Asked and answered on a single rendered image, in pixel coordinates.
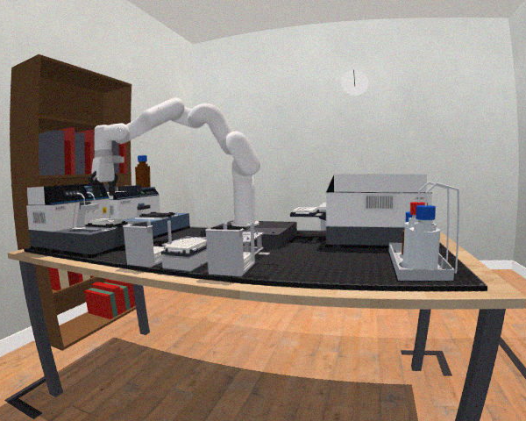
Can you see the red bottle cap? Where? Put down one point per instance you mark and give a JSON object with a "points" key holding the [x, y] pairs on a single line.
{"points": [[413, 206]]}

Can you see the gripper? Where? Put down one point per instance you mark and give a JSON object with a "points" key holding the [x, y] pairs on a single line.
{"points": [[104, 172]]}

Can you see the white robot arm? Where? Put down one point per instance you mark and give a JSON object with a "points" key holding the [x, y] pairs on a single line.
{"points": [[235, 144]]}

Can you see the white plastic bottle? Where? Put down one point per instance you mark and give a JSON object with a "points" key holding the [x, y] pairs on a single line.
{"points": [[423, 249]]}

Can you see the brown glass bottle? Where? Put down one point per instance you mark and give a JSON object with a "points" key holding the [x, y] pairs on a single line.
{"points": [[143, 176]]}

